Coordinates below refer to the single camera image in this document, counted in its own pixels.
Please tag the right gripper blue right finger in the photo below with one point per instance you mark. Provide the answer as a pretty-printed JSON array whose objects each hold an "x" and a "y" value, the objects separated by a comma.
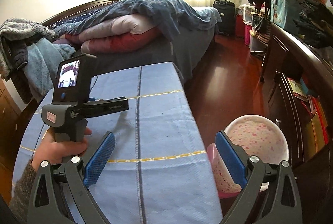
[{"x": 282, "y": 202}]

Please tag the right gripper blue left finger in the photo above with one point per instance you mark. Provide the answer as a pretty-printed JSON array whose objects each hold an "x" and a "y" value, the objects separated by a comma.
[{"x": 47, "y": 203}]

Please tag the grey sleeve forearm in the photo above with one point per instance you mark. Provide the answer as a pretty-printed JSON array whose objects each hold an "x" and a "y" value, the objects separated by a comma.
[{"x": 20, "y": 201}]

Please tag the pink speckled trash bin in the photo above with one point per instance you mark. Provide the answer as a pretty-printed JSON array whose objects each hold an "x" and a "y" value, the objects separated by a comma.
[{"x": 258, "y": 136}]

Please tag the person's left hand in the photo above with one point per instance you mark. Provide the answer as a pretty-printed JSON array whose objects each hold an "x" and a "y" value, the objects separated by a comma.
[{"x": 53, "y": 152}]

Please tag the light blue fleece blanket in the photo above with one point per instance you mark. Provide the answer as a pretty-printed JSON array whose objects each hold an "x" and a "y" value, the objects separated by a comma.
[{"x": 44, "y": 58}]

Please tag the orange wooden wardrobe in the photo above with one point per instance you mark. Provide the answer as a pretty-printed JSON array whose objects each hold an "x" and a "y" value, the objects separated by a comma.
[{"x": 10, "y": 135}]

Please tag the dark wooden headboard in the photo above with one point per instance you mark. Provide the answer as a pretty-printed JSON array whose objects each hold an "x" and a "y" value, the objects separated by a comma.
[{"x": 77, "y": 11}]

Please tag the grey knitted blanket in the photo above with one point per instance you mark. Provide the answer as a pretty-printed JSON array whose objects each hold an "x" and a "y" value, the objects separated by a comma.
[{"x": 16, "y": 35}]

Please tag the pink red folded quilt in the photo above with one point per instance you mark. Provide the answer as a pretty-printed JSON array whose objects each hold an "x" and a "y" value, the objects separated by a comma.
[{"x": 122, "y": 34}]

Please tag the blue checked tablecloth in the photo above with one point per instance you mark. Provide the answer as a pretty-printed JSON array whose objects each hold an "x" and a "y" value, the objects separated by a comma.
[{"x": 159, "y": 171}]

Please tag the dark wooden dresser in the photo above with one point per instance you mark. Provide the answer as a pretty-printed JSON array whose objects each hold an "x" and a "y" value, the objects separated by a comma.
[{"x": 297, "y": 88}]

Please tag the bed with dark base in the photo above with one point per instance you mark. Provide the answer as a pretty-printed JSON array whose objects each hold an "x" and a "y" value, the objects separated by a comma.
[{"x": 185, "y": 52}]

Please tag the blue patterned duvet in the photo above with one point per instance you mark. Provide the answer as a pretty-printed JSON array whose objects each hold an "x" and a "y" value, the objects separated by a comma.
[{"x": 167, "y": 15}]

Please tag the black suitcase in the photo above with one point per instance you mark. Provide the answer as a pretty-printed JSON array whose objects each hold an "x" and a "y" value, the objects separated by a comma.
[{"x": 227, "y": 13}]

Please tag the pile of clothes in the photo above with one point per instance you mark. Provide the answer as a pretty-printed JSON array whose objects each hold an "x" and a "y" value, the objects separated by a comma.
[{"x": 311, "y": 21}]

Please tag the teal shopping bag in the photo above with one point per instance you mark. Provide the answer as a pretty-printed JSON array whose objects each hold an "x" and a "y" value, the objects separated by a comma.
[{"x": 278, "y": 12}]

